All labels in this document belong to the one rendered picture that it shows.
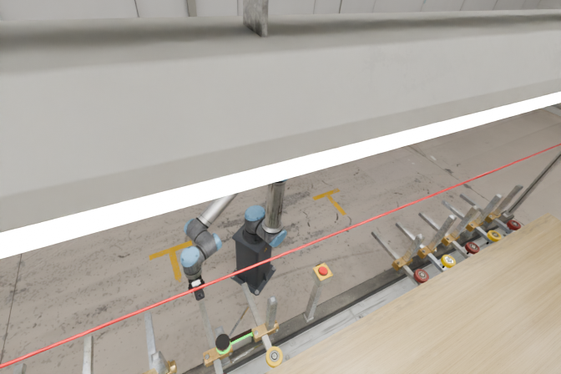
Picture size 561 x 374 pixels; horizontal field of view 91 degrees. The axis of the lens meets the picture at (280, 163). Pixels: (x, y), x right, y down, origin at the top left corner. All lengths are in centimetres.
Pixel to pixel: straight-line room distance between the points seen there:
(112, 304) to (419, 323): 229
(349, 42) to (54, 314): 300
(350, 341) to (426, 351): 38
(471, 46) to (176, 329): 258
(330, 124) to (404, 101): 6
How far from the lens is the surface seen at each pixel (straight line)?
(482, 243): 287
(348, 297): 199
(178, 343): 261
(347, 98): 16
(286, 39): 17
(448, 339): 188
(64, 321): 299
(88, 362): 167
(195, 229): 158
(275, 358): 158
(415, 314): 186
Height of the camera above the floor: 242
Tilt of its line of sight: 39 degrees down
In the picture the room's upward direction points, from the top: 5 degrees clockwise
